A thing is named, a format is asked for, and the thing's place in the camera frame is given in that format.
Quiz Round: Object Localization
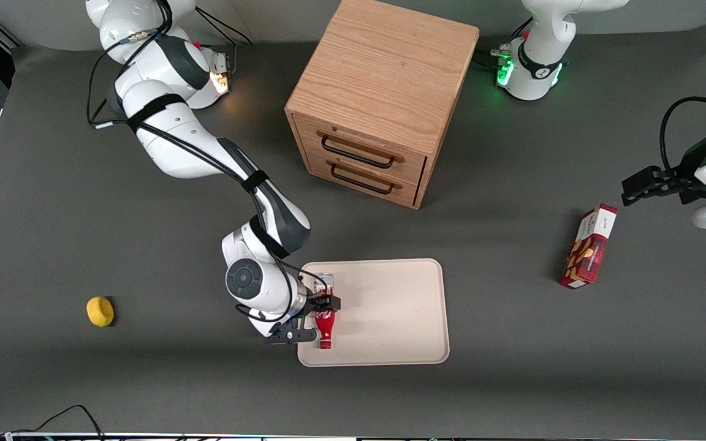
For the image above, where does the black left base cable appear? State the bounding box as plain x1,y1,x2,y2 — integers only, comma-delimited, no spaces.
474,17,534,71

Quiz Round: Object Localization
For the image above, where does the yellow lemon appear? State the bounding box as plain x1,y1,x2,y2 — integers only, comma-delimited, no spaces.
86,296,116,328

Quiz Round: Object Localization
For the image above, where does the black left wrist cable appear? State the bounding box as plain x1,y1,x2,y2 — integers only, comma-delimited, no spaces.
659,96,706,184

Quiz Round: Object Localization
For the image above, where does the beige rectangular tray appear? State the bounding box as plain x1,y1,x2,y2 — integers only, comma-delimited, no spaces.
297,258,452,368

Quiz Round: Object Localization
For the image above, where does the wooden drawer cabinet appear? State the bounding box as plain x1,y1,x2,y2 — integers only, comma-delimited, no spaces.
284,0,481,211

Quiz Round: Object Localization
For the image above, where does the wooden drawer front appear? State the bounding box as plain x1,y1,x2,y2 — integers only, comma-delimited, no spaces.
305,152,422,207
314,119,428,186

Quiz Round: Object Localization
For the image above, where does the red cracker box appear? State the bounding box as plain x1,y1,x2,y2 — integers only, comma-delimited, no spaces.
558,203,619,290

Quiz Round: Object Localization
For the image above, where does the black drawer handle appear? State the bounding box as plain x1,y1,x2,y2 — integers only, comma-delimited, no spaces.
321,134,396,170
330,164,395,196

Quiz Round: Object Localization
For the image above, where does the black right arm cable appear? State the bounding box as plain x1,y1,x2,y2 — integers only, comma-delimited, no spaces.
86,0,329,324

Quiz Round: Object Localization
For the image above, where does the black base cable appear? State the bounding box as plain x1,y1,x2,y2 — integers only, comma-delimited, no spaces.
474,17,534,71
194,6,256,77

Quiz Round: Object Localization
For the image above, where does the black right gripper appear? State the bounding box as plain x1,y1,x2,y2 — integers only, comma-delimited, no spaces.
304,293,342,314

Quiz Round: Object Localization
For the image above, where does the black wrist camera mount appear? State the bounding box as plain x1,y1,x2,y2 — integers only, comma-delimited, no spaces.
267,327,321,345

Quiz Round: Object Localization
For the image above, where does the black right base cable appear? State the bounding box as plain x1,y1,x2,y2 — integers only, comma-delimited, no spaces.
194,6,256,77

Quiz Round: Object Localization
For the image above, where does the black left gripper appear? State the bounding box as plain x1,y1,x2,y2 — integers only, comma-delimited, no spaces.
621,134,706,207

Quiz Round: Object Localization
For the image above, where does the black cable on table edge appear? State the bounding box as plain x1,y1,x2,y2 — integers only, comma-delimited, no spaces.
9,404,106,439

